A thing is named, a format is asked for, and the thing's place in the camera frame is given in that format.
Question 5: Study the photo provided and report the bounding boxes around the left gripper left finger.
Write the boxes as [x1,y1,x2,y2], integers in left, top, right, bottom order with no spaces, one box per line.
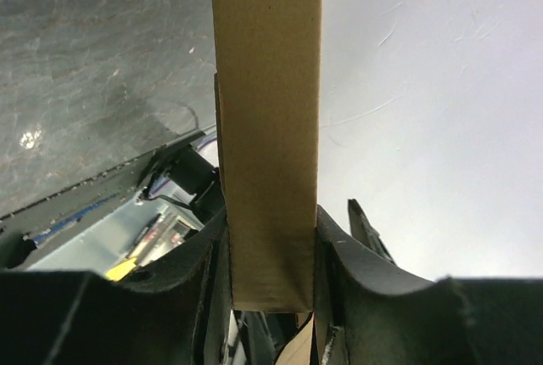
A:
[1,212,231,364]

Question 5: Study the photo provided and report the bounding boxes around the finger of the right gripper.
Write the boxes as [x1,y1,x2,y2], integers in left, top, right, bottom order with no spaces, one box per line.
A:
[347,199,396,265]

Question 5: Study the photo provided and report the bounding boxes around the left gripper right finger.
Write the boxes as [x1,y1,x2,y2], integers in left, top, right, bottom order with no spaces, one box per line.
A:
[314,210,542,364]

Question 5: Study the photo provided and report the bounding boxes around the brown cardboard box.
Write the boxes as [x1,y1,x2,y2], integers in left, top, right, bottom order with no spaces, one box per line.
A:
[212,0,322,364]

